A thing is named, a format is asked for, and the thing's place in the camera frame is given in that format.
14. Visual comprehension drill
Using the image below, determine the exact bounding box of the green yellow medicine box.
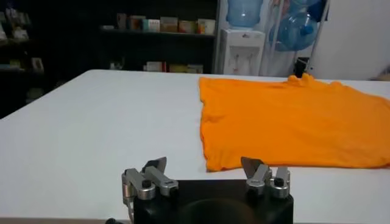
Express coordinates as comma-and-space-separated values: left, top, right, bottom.
168, 63, 188, 74

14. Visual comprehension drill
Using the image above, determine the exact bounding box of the white water dispenser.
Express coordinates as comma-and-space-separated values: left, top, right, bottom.
218, 28, 267, 77

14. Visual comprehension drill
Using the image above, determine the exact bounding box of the white box with red stripe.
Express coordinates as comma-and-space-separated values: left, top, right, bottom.
143, 61, 167, 72

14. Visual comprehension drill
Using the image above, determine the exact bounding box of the orange t-shirt with white print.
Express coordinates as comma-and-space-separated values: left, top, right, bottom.
198, 74, 390, 173

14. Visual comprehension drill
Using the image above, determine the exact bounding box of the white orange medicine box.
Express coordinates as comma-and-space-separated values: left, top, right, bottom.
197, 18, 208, 35

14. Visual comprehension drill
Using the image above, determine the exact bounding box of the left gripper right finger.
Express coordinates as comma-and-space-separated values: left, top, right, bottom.
240, 156, 291, 200

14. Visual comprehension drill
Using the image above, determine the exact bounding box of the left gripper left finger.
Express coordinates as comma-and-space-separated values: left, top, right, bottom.
121, 156, 179, 205

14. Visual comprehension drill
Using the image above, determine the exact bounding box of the yellow and red box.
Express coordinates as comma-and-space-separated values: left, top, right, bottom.
178, 19, 197, 34

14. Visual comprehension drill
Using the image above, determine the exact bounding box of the white red upright box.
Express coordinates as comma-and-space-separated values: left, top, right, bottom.
116, 13, 127, 30

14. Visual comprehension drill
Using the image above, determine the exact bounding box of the blue water jug with label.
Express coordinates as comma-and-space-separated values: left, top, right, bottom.
225, 0, 264, 29

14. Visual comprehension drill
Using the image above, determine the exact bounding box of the black shelf unit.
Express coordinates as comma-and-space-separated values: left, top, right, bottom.
0, 0, 221, 120

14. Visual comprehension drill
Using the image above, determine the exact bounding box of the green white medicine box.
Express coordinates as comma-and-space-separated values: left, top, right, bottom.
186, 64, 204, 74

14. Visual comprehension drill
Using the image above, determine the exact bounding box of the teal and white box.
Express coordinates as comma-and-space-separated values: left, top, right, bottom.
141, 18, 161, 32

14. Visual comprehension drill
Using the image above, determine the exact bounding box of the yellow box with white label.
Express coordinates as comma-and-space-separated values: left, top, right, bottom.
160, 16, 179, 33

